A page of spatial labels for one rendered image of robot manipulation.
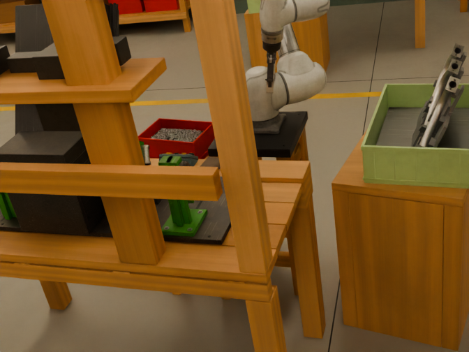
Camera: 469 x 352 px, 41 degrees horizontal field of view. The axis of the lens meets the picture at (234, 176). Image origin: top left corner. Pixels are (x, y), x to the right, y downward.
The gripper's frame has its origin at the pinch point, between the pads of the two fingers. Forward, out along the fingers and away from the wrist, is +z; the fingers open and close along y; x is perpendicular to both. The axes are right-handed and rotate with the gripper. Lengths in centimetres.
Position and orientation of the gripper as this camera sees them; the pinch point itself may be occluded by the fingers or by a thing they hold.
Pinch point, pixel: (270, 81)
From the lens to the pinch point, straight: 273.4
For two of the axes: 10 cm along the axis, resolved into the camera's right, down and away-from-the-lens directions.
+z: 0.1, 7.3, 6.8
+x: 10.0, 0.6, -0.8
